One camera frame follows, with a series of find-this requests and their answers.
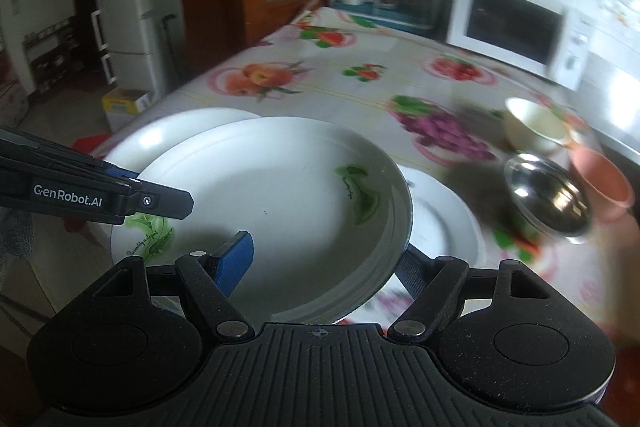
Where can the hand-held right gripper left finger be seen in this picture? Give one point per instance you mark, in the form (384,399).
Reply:
(239,259)

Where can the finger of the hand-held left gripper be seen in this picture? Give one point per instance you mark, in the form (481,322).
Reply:
(165,203)
(122,172)

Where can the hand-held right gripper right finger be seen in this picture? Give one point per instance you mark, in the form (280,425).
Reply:
(411,274)

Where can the plain white plate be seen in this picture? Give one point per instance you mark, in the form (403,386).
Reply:
(445,217)
(165,137)

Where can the white plate with leaf print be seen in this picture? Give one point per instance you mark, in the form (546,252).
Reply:
(280,187)

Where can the stainless steel bowl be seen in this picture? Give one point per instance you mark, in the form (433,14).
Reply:
(545,197)

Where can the orange and white bowl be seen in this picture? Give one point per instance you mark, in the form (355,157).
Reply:
(532,127)

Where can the pink bowl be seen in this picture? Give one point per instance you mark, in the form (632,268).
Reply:
(602,182)

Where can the yellow cardboard box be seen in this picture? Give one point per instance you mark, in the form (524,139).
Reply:
(125,103)

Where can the metal shoe rack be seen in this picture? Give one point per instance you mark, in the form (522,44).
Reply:
(47,57)

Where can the fruit print tablecloth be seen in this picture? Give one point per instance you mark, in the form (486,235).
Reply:
(350,107)

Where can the white microwave oven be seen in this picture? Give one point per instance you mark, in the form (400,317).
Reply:
(515,24)

